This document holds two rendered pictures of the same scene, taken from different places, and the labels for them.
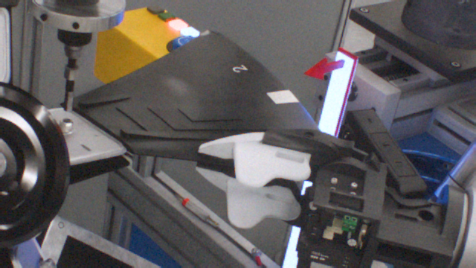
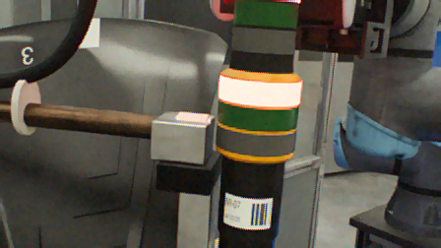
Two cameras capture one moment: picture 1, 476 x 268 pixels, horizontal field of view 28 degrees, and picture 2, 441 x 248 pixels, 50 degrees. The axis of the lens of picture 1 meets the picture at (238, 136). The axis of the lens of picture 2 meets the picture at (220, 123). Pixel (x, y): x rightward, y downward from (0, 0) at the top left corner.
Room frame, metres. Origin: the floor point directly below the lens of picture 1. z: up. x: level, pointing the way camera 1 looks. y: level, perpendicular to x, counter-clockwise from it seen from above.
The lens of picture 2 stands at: (0.38, 0.15, 1.45)
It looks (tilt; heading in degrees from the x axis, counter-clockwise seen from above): 12 degrees down; 1
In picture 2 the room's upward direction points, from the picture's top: 4 degrees clockwise
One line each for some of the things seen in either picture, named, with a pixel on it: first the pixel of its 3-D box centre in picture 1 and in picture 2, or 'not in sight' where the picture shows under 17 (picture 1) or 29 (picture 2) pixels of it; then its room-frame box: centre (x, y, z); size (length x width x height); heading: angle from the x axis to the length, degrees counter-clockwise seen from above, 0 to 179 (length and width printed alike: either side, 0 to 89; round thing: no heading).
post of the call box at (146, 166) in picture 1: (151, 132); not in sight; (1.10, 0.12, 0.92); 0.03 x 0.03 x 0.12; 48
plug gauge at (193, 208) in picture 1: (197, 211); not in sight; (1.02, 0.03, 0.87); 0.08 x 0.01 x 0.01; 52
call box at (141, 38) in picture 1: (161, 68); not in sight; (1.10, 0.12, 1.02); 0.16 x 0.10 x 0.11; 48
